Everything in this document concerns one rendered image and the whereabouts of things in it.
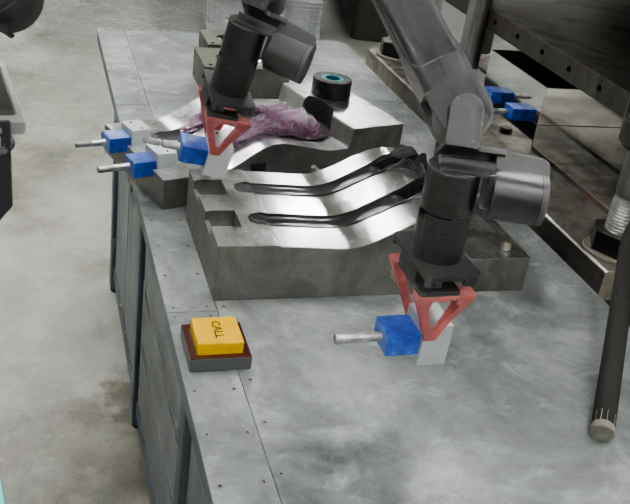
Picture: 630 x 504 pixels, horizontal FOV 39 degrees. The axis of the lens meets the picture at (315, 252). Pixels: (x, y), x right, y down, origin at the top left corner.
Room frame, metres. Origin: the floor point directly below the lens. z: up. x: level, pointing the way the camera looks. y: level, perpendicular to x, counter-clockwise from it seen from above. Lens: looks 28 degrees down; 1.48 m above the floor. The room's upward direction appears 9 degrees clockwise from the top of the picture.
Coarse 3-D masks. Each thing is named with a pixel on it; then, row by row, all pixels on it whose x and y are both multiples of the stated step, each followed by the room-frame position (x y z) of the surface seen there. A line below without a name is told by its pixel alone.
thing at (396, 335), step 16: (432, 304) 0.90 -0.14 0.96; (384, 320) 0.87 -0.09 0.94; (400, 320) 0.88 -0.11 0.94; (416, 320) 0.87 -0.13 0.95; (432, 320) 0.87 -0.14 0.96; (336, 336) 0.84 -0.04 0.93; (352, 336) 0.84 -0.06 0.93; (368, 336) 0.85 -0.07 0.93; (384, 336) 0.85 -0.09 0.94; (400, 336) 0.85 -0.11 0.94; (416, 336) 0.85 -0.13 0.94; (448, 336) 0.86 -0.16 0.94; (384, 352) 0.84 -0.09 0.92; (400, 352) 0.85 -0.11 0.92; (416, 352) 0.85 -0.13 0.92; (432, 352) 0.86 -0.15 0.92
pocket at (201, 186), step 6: (198, 180) 1.29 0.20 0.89; (204, 180) 1.30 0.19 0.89; (210, 180) 1.30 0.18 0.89; (216, 180) 1.30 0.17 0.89; (198, 186) 1.29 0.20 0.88; (204, 186) 1.30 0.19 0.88; (210, 186) 1.30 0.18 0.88; (216, 186) 1.30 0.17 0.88; (222, 186) 1.30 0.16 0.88; (198, 192) 1.29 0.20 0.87; (204, 192) 1.30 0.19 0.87; (210, 192) 1.30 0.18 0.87; (216, 192) 1.30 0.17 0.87; (222, 192) 1.29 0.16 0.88
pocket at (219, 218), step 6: (216, 210) 1.19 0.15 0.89; (222, 210) 1.20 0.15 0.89; (228, 210) 1.20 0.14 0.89; (234, 210) 1.20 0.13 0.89; (210, 216) 1.19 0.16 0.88; (216, 216) 1.19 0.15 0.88; (222, 216) 1.20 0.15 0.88; (228, 216) 1.20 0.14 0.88; (234, 216) 1.20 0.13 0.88; (210, 222) 1.19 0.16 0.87; (216, 222) 1.19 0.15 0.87; (222, 222) 1.20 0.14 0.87; (228, 222) 1.20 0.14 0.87; (234, 222) 1.20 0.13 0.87; (210, 228) 1.16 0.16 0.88
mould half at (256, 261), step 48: (192, 192) 1.29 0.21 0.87; (240, 192) 1.27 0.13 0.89; (336, 192) 1.32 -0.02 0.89; (384, 192) 1.29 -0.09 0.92; (240, 240) 1.11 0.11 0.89; (288, 240) 1.14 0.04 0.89; (336, 240) 1.17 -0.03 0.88; (384, 240) 1.17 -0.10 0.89; (480, 240) 1.29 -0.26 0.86; (240, 288) 1.10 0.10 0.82; (288, 288) 1.12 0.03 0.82; (336, 288) 1.15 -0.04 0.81; (384, 288) 1.17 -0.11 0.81; (480, 288) 1.23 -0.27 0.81
